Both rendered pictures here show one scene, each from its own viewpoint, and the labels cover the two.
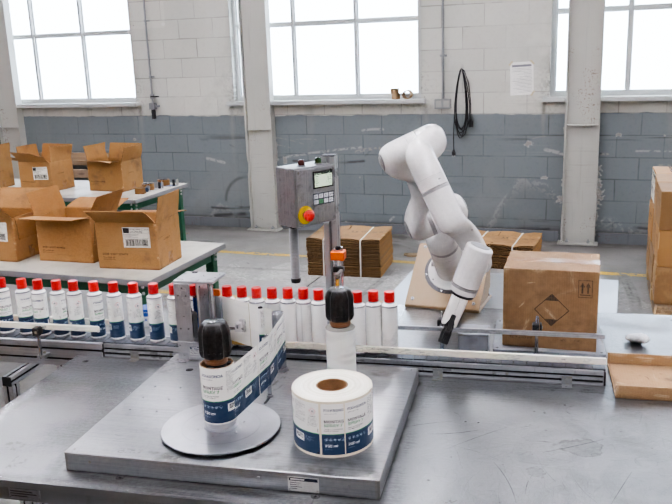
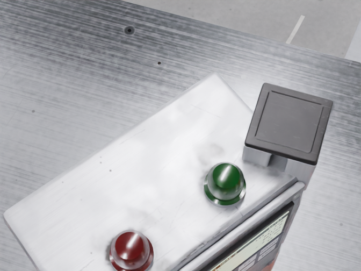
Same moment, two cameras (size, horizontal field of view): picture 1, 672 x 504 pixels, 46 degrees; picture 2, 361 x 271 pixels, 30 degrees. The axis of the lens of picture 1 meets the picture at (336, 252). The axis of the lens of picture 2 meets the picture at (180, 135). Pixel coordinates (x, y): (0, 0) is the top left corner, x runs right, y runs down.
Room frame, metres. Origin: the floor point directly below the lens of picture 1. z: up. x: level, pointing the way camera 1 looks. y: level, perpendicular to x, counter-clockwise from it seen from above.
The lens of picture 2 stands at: (2.42, 0.06, 1.87)
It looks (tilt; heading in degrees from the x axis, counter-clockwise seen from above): 65 degrees down; 6
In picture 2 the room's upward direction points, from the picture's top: 2 degrees counter-clockwise
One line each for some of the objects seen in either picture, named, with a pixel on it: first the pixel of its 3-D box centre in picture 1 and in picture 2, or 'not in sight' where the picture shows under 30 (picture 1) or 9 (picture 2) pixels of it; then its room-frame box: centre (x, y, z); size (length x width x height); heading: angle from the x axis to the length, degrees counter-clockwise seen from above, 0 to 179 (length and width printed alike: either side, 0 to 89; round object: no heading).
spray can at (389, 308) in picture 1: (389, 322); not in sight; (2.42, -0.16, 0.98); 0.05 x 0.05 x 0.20
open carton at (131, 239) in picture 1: (139, 227); not in sight; (4.10, 1.02, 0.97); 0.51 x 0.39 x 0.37; 165
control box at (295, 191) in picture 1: (306, 193); (164, 239); (2.56, 0.09, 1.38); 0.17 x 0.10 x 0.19; 131
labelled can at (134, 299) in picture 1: (135, 311); not in sight; (2.62, 0.70, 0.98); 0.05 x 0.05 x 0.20
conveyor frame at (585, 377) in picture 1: (339, 357); not in sight; (2.45, 0.00, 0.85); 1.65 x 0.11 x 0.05; 76
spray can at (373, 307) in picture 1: (373, 321); not in sight; (2.43, -0.11, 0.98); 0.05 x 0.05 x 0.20
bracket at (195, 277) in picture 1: (199, 277); not in sight; (2.46, 0.44, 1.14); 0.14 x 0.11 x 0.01; 76
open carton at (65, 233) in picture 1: (79, 223); not in sight; (4.27, 1.39, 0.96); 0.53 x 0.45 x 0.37; 162
